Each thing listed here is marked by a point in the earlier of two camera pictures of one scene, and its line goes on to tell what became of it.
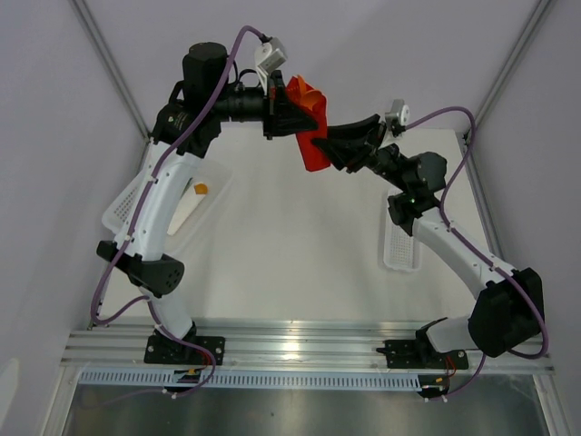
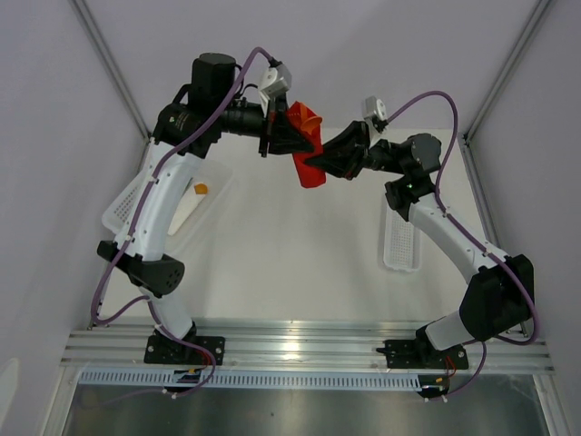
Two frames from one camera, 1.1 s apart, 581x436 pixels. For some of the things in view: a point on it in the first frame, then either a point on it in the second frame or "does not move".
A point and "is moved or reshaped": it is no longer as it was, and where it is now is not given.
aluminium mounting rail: x=267 y=347 does not move
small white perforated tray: x=402 y=253 does not move
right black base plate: x=418 y=354 does not move
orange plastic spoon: x=308 y=97 is moved or reshaped
